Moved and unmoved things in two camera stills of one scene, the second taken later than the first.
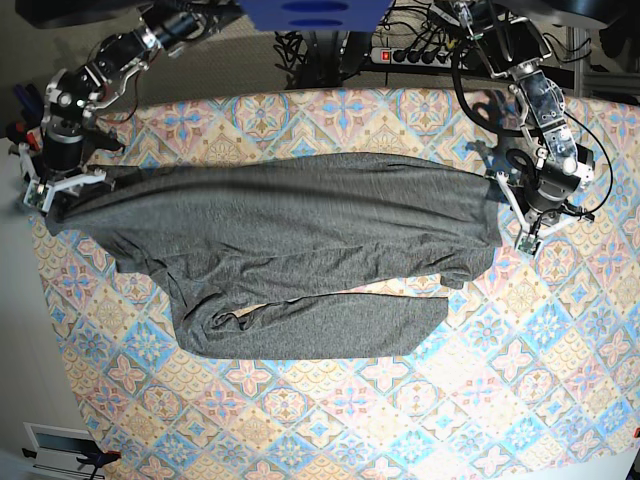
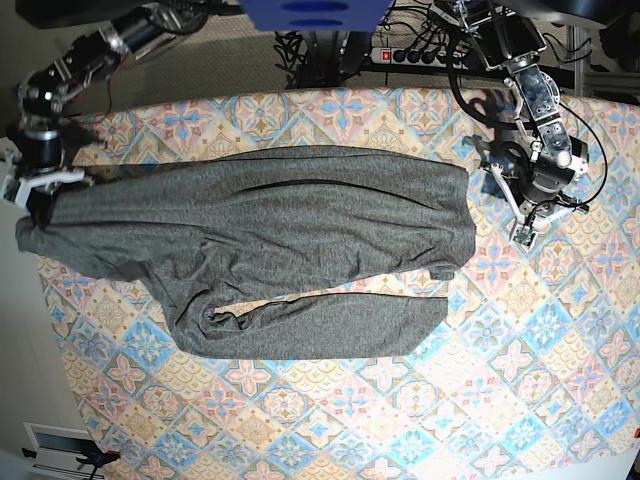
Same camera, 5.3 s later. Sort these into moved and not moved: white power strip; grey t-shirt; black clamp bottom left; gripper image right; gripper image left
Moved: gripper image left; grey t-shirt; gripper image right
Not moved: black clamp bottom left; white power strip
